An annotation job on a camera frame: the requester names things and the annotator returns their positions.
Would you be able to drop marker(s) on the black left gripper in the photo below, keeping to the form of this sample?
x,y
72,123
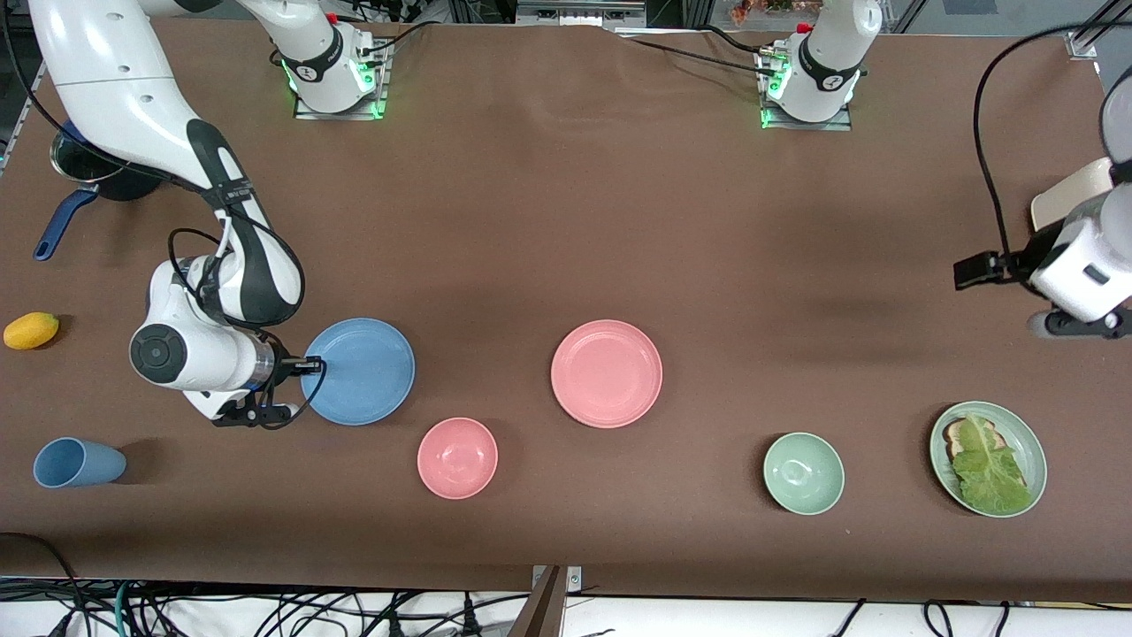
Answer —
x,y
1017,264

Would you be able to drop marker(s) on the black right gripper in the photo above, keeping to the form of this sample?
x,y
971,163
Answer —
x,y
285,364

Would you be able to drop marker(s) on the blue plate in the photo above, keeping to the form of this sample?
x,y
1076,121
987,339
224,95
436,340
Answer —
x,y
363,372

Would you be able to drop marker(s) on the pink plate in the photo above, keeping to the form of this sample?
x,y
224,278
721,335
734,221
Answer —
x,y
606,374

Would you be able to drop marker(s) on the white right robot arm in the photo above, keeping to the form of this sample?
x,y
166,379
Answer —
x,y
115,97

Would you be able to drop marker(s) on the beige toaster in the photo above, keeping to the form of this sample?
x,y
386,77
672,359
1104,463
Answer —
x,y
1070,199

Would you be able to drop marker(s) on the toasted bread slice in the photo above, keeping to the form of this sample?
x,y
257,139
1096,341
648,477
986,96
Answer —
x,y
953,433

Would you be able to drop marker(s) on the green plate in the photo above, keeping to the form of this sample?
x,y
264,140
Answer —
x,y
1017,438

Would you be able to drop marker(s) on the pink bowl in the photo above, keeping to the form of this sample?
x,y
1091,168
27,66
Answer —
x,y
457,458

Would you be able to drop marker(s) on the green lettuce leaf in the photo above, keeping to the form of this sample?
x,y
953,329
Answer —
x,y
986,478

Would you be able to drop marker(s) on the blue cup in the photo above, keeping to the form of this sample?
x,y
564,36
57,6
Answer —
x,y
80,463

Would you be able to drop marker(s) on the green bowl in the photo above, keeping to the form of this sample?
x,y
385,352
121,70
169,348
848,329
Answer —
x,y
803,473

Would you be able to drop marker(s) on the yellow lemon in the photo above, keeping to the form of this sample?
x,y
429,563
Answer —
x,y
31,331

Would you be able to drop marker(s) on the brown table cloth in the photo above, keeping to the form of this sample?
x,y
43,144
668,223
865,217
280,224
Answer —
x,y
566,221

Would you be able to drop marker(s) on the glass lid blue knob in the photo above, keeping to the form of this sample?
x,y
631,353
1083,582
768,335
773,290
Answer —
x,y
80,164

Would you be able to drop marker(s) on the dark brown angled bar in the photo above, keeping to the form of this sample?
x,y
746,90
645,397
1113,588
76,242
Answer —
x,y
541,615

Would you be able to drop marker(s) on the orange artificial flowers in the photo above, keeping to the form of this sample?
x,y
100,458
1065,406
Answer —
x,y
747,11

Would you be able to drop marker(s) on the grey metal box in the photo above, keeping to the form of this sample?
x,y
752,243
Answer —
x,y
575,13

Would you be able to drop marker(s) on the aluminium frame profile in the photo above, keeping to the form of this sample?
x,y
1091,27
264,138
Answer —
x,y
1083,42

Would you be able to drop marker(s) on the metal table edge bracket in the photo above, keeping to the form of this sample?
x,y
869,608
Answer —
x,y
575,579

